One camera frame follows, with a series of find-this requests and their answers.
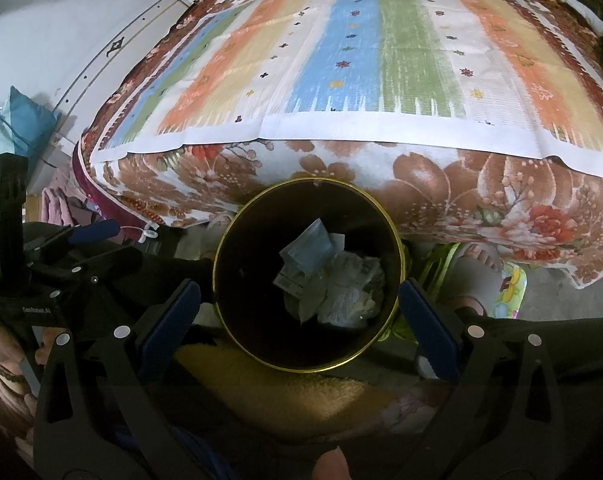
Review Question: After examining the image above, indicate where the black bin with gold rim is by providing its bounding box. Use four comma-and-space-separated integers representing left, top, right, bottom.
212, 177, 407, 373

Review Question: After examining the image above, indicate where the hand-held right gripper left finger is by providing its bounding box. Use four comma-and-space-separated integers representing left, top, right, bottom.
34, 280, 202, 480

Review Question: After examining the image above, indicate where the person's left hand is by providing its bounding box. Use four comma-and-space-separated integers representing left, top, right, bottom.
0, 322, 49, 368

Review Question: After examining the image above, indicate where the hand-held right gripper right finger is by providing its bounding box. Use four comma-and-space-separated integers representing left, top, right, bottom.
400, 278, 567, 480

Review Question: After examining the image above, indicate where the yellow fluffy rug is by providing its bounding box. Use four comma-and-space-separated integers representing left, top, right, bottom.
174, 342, 397, 441

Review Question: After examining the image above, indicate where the small green packet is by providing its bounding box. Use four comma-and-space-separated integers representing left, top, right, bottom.
276, 267, 307, 293

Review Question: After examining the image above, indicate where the blue pillow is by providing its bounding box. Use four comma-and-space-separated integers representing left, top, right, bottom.
0, 85, 62, 161

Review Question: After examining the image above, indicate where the pink cloth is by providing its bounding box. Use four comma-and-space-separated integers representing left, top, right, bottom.
38, 185, 97, 228

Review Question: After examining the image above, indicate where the person's foot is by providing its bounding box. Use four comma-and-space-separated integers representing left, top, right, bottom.
449, 242, 505, 311

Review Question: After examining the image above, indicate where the pile of white trash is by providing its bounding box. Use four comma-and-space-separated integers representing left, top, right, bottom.
301, 250, 386, 326

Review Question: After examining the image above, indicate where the striped woven mat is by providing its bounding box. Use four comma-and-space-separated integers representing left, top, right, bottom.
88, 0, 603, 183

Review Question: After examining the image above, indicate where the floral blanket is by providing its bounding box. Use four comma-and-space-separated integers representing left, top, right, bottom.
71, 0, 603, 291

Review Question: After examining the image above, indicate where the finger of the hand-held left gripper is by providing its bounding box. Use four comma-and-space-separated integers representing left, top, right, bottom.
36, 245, 143, 281
24, 219, 121, 256

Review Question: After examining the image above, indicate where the blue face mask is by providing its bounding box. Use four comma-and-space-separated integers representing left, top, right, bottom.
280, 217, 335, 273

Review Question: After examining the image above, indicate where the white headboard panel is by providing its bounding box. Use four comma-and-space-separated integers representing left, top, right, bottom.
51, 0, 197, 126

